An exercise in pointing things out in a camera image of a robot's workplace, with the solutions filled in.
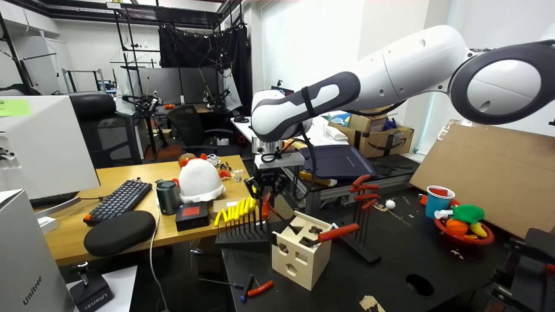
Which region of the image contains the white monitor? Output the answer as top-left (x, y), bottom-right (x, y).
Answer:
top-left (0, 93), bottom-right (100, 204)

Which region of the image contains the blue cup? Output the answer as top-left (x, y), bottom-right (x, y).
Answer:
top-left (424, 183), bottom-right (457, 220)

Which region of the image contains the black keyboard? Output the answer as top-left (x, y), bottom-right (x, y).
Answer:
top-left (81, 176), bottom-right (154, 227)

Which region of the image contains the small rectangular box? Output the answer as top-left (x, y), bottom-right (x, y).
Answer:
top-left (175, 201), bottom-right (211, 232)

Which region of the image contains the orange round object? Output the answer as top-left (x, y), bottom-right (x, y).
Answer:
top-left (176, 150), bottom-right (197, 169)

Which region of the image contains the blue storage bin lid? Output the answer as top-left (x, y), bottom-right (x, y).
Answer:
top-left (300, 143), bottom-right (378, 182)

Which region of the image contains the orange handled bar clamp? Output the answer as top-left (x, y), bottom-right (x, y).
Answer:
top-left (196, 275), bottom-right (277, 305)

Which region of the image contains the taped cardboard box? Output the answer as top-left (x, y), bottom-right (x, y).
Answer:
top-left (359, 123), bottom-right (416, 159)

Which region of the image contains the red bowl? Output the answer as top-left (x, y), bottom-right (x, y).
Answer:
top-left (431, 213), bottom-right (497, 247)

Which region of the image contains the black hanging cloth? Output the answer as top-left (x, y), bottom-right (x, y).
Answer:
top-left (157, 22), bottom-right (253, 111)

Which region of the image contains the green toy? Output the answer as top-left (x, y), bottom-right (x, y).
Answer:
top-left (450, 202), bottom-right (487, 227)

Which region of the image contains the black office chair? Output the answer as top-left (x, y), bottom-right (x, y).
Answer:
top-left (67, 91), bottom-right (145, 169)
top-left (166, 105), bottom-right (232, 152)

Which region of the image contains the large cardboard sheet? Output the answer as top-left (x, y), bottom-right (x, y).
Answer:
top-left (407, 117), bottom-right (555, 241)

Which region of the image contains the wooden shape sorter cube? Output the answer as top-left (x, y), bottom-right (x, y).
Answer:
top-left (270, 209), bottom-right (334, 293)

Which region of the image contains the black orange clamp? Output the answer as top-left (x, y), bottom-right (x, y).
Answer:
top-left (490, 241), bottom-right (555, 312)

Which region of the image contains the orange toy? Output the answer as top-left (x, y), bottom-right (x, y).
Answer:
top-left (444, 216), bottom-right (470, 237)

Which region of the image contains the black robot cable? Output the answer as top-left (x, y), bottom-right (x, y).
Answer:
top-left (258, 123), bottom-right (319, 180)

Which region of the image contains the open cardboard box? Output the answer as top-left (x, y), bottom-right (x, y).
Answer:
top-left (345, 111), bottom-right (386, 135)

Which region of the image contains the white helmet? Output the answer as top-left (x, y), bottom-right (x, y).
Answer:
top-left (176, 157), bottom-right (227, 204)

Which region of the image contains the yellow toy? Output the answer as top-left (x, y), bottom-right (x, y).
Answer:
top-left (468, 220), bottom-right (490, 239)

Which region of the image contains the black hex key stand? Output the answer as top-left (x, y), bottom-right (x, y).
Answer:
top-left (213, 206), bottom-right (277, 251)

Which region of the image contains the wooden desk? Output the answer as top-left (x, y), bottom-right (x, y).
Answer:
top-left (43, 152), bottom-right (256, 267)

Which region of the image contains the white cable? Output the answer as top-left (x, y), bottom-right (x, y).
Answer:
top-left (147, 227), bottom-right (170, 312)

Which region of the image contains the black stand with white label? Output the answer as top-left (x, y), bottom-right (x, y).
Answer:
top-left (336, 228), bottom-right (385, 267)

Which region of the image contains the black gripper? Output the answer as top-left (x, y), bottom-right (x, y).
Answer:
top-left (256, 168), bottom-right (293, 221)

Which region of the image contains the black cushion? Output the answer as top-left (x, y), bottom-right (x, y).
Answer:
top-left (81, 209), bottom-right (157, 258)

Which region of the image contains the blue plastic bag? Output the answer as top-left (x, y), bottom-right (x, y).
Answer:
top-left (326, 109), bottom-right (353, 128)

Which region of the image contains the green sticky note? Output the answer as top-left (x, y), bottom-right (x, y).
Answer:
top-left (0, 97), bottom-right (34, 119)

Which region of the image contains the dark green mug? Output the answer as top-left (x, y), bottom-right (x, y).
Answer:
top-left (154, 176), bottom-right (183, 216)

